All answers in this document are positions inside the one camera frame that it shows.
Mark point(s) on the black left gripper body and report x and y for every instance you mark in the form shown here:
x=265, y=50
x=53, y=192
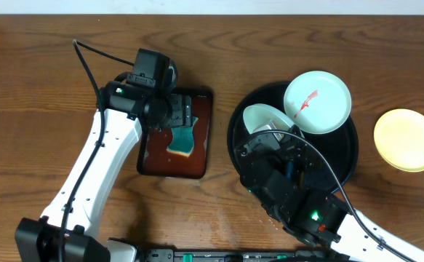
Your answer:
x=177, y=113

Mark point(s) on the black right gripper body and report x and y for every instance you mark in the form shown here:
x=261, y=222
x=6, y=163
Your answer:
x=303, y=162

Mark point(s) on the green yellow sponge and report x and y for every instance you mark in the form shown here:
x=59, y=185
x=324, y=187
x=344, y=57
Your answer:
x=182, y=140

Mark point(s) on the light green plate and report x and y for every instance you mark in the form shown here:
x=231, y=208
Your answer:
x=261, y=116
x=318, y=102

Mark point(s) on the yellow plate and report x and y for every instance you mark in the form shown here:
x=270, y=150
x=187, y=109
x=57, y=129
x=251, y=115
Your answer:
x=399, y=139

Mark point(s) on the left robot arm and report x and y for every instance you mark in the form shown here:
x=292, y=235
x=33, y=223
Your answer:
x=69, y=225

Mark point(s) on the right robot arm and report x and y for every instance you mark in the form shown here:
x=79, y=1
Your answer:
x=313, y=216

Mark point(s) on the round black tray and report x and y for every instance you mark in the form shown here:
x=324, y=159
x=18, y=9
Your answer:
x=342, y=156

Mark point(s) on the rectangular brown water tray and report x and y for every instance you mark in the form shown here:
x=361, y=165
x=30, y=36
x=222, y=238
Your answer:
x=155, y=160

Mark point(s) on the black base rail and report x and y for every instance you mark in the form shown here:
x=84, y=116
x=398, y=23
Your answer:
x=233, y=255

